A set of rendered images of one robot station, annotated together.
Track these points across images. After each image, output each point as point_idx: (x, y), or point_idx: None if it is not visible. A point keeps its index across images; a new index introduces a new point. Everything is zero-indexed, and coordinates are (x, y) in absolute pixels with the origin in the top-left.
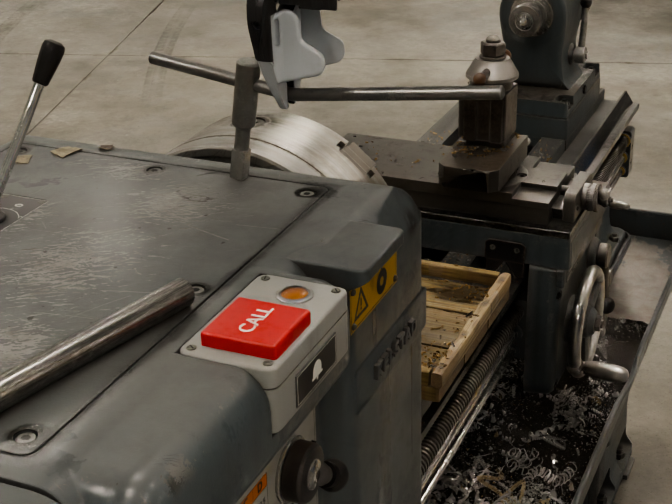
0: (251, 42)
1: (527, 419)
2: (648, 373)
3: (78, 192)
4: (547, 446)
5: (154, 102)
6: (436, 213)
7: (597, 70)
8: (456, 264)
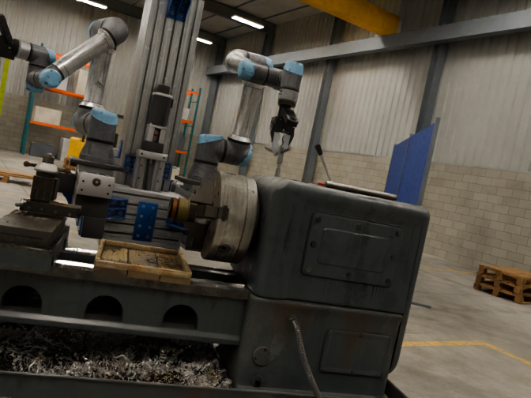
0: (291, 141)
1: (26, 329)
2: None
3: (308, 183)
4: (47, 326)
5: None
6: (62, 235)
7: None
8: (101, 242)
